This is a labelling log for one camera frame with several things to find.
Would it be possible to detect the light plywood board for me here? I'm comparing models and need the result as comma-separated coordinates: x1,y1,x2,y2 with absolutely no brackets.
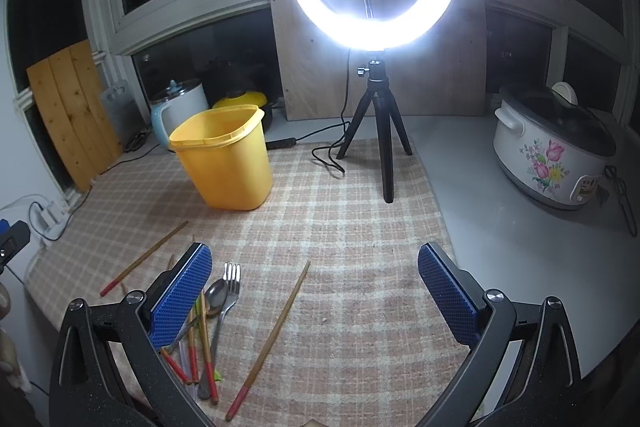
270,0,487,120

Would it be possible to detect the checkered pink tablecloth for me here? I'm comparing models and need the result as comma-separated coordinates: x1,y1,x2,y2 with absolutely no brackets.
25,140,468,426

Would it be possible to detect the yellow plastic bucket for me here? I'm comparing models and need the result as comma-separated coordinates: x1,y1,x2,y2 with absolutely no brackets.
169,104,272,210

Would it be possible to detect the steel spoon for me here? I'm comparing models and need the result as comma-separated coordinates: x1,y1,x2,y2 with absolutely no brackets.
166,279,229,352

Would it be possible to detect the grey cutting board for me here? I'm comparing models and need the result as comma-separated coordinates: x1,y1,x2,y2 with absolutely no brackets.
100,80,145,146

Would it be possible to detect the black kettle power cable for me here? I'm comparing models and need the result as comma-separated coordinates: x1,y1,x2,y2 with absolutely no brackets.
69,138,162,208

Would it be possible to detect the black ring light cable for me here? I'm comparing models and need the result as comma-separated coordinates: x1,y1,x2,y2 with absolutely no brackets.
294,48,352,176

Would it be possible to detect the green plastic spoon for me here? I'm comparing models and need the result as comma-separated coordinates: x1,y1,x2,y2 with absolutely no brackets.
195,293,215,384

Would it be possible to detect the black tripod stand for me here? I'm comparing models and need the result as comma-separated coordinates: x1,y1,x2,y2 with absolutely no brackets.
337,57,413,204

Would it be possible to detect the light blue electric kettle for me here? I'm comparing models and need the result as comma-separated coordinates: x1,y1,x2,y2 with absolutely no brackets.
151,79,210,150

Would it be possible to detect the pine wood plank board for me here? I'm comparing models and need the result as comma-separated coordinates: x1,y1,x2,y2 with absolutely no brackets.
26,40,122,193

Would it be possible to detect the clear purple plastic spoon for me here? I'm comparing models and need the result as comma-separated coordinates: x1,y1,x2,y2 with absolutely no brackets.
178,337,193,386

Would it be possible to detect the yellow lid black pot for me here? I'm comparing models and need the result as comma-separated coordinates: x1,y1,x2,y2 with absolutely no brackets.
214,88,273,131

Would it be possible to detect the steel fork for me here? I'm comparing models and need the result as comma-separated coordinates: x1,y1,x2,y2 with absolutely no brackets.
198,262,241,405

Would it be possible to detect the red wooden chopstick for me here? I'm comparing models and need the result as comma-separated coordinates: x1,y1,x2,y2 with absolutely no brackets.
198,291,219,405
99,220,189,297
224,261,310,421
188,309,198,385

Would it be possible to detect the floral white slow cooker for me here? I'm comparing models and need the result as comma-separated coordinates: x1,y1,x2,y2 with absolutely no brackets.
494,82,616,210

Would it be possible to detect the white power strip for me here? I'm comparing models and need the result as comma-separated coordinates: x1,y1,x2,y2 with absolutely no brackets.
39,202,70,237

